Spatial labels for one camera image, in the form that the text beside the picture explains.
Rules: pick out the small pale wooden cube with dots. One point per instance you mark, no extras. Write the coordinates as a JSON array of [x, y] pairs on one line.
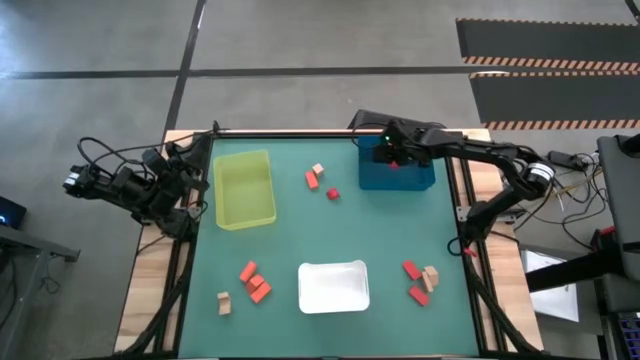
[[318, 169]]

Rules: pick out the green table mat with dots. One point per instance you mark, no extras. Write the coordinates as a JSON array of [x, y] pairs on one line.
[[340, 230]]

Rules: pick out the natural wooden cube block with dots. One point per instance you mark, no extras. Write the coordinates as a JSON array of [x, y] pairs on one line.
[[433, 275]]

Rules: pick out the black aluminium table frame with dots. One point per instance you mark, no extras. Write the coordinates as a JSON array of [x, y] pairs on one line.
[[184, 300]]

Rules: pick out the black power adapter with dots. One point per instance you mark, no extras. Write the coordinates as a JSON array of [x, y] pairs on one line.
[[562, 159]]

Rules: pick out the white plastic bin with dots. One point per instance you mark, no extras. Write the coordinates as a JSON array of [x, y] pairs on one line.
[[332, 290]]

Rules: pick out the black keyboard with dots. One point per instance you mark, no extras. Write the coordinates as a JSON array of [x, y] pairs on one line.
[[631, 330]]

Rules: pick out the grey metal side table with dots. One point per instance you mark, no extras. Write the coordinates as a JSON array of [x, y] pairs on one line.
[[45, 247]]

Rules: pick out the black hazard-striped floor mat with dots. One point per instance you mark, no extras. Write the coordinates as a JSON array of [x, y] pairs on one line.
[[550, 97], [545, 40]]

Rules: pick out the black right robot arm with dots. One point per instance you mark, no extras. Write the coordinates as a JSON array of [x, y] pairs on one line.
[[480, 150]]

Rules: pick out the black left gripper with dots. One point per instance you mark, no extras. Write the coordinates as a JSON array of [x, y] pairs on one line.
[[180, 167]]

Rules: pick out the dark monitor screen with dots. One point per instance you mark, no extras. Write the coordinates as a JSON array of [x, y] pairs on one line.
[[10, 212]]

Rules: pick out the red rectangular block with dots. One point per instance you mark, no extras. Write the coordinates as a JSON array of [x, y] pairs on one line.
[[419, 295], [412, 270]]

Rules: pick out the thin natural wooden plank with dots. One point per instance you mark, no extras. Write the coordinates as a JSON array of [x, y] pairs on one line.
[[426, 285]]

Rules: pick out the blue plastic bin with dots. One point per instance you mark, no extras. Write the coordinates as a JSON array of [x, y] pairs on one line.
[[400, 180]]

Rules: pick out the black desk support beam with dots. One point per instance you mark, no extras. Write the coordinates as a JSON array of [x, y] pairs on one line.
[[570, 272]]

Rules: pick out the red cube block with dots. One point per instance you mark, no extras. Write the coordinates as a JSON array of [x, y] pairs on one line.
[[333, 194]]

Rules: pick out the black angular case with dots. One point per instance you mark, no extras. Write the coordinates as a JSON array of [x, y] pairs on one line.
[[367, 120]]

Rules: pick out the small red block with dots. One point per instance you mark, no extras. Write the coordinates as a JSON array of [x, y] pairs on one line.
[[394, 164]]

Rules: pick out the red and black clamp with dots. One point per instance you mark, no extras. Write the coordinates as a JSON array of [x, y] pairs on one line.
[[606, 231]]

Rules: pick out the translucent yellow plastic bin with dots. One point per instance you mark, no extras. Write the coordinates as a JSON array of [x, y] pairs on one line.
[[245, 195]]

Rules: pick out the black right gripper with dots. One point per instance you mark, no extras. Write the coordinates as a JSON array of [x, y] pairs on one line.
[[410, 142]]

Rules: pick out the grey desk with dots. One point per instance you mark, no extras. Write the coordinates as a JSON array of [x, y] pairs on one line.
[[625, 200]]

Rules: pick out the white paper sheet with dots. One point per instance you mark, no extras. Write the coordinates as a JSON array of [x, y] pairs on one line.
[[555, 302]]

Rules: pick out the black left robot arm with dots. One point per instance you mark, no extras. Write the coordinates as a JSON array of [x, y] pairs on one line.
[[130, 187]]

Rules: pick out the tall natural wooden block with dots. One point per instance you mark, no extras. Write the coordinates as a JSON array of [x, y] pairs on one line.
[[224, 304]]

